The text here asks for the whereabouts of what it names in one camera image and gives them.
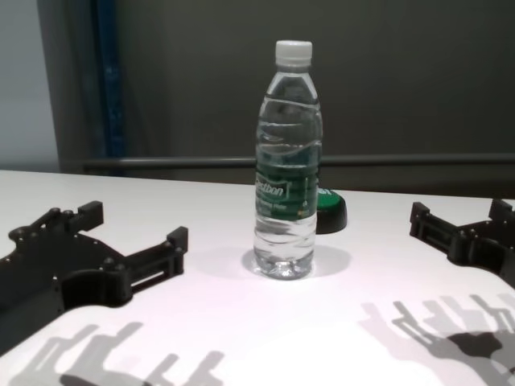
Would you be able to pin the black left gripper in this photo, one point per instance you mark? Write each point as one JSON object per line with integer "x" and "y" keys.
{"x": 60, "y": 257}

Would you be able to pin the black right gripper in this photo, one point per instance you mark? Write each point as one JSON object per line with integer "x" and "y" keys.
{"x": 491, "y": 249}

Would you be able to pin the clear plastic water bottle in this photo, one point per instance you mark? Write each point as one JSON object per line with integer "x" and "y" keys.
{"x": 287, "y": 140}

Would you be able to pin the green YES push button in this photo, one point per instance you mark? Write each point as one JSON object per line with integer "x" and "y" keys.
{"x": 332, "y": 217}

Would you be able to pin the grey horizontal metal rail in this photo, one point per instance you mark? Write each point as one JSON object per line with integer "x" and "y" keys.
{"x": 181, "y": 161}

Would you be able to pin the blue vertical metal post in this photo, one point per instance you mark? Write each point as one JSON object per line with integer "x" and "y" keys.
{"x": 110, "y": 88}

